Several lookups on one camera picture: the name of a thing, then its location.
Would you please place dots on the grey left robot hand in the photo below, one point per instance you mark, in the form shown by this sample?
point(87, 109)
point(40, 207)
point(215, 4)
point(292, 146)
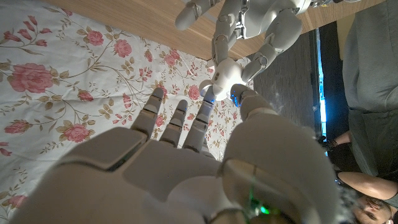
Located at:
point(267, 18)

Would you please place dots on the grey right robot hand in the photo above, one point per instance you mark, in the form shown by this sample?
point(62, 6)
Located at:
point(186, 180)

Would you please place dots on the person's bare forearm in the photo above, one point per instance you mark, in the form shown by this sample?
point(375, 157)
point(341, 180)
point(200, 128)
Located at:
point(367, 185)
point(343, 137)

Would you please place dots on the blue glowing screen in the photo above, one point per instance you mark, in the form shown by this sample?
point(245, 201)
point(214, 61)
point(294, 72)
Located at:
point(321, 93)

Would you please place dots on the person in grey clothes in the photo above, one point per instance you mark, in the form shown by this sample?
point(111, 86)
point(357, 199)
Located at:
point(370, 62)

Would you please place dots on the floral cloth backdrop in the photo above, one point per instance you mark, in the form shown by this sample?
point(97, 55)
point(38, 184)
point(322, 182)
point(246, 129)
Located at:
point(62, 77)

